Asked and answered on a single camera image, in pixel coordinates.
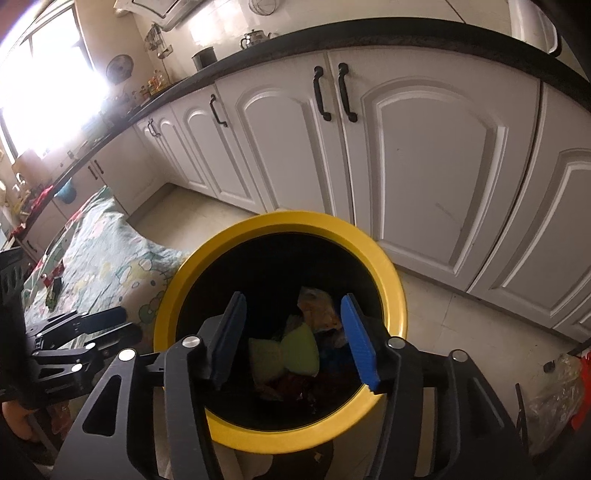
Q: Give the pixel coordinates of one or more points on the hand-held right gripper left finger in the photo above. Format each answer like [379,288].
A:
[228,341]

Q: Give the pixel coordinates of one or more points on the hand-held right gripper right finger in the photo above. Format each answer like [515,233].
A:
[361,344]

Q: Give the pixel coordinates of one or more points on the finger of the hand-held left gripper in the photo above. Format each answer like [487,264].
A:
[83,321]
[97,353]

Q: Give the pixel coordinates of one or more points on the light green sponge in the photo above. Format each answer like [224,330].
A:
[284,353]

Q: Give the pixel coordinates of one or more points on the black bin with yellow rim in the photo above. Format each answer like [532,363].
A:
[286,221]

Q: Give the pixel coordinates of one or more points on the person's left hand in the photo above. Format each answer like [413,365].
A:
[16,421]

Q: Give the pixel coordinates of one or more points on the crumpled snack wrapper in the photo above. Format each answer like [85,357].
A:
[318,310]

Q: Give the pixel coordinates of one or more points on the teal cartoon printed blanket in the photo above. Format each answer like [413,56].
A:
[101,263]

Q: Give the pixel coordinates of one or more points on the blue plastic bowl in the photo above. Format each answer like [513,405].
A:
[67,191]

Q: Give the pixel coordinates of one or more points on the white kitchen cabinet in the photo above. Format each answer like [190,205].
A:
[415,161]

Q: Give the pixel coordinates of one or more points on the clear plastic bag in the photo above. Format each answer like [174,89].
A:
[554,401]

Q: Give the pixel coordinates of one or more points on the bright window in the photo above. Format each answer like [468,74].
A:
[51,78]

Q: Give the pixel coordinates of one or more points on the group of condiment bottles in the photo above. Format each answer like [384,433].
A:
[154,85]

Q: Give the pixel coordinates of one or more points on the grey metal mug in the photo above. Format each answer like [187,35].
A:
[204,57]

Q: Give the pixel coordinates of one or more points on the metal teapot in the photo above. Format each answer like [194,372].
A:
[254,39]

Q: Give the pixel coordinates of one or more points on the range hood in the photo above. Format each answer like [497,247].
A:
[147,8]

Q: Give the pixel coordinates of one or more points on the round wall fan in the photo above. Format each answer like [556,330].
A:
[119,69]

